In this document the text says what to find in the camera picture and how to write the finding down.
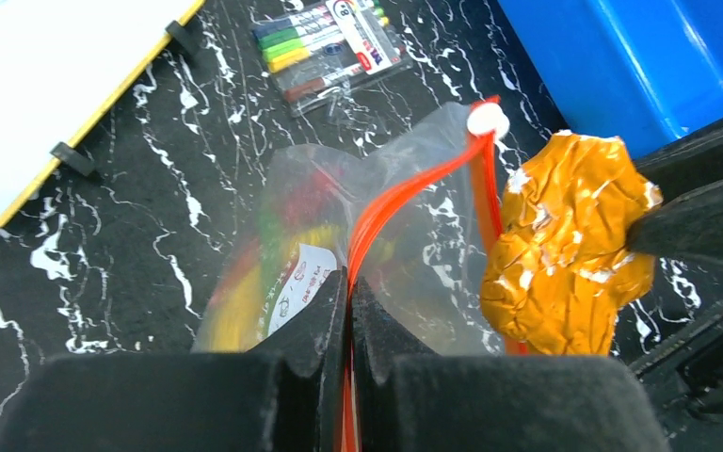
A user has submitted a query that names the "yellow framed whiteboard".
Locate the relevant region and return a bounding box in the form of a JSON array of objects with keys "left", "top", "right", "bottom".
[{"left": 0, "top": 1, "right": 201, "bottom": 228}]

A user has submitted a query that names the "green vegetable toy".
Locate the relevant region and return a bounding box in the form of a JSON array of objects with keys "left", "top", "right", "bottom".
[{"left": 257, "top": 201, "right": 281, "bottom": 277}]

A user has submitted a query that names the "yellow banana toy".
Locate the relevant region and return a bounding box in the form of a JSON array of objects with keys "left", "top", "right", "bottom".
[{"left": 194, "top": 224, "right": 340, "bottom": 352}]

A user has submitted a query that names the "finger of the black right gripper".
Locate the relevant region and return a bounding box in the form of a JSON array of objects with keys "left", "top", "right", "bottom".
[
  {"left": 635, "top": 118, "right": 723, "bottom": 202},
  {"left": 627, "top": 179, "right": 723, "bottom": 266}
]

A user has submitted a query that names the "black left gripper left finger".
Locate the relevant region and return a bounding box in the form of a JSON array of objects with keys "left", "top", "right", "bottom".
[{"left": 0, "top": 270, "right": 347, "bottom": 451}]

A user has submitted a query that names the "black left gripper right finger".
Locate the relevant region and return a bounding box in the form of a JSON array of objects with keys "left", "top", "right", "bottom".
[{"left": 351, "top": 282, "right": 669, "bottom": 451}]

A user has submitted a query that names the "clear zip top bag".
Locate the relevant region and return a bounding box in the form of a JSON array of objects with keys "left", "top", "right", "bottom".
[{"left": 216, "top": 96, "right": 509, "bottom": 451}]

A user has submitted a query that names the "marker pen pack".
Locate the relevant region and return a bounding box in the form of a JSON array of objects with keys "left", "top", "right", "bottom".
[{"left": 252, "top": 0, "right": 412, "bottom": 117}]

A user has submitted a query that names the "orange crinkled food toy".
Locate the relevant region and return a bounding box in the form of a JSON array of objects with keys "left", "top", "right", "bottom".
[{"left": 480, "top": 130, "right": 663, "bottom": 355}]

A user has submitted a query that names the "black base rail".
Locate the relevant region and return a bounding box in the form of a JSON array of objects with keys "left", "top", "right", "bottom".
[{"left": 629, "top": 299, "right": 723, "bottom": 451}]

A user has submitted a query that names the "blue plastic bin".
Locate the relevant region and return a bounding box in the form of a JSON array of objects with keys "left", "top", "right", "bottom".
[{"left": 501, "top": 0, "right": 723, "bottom": 157}]

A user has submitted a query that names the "red chili pepper toy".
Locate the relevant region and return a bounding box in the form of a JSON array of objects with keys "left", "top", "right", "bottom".
[{"left": 226, "top": 169, "right": 334, "bottom": 287}]

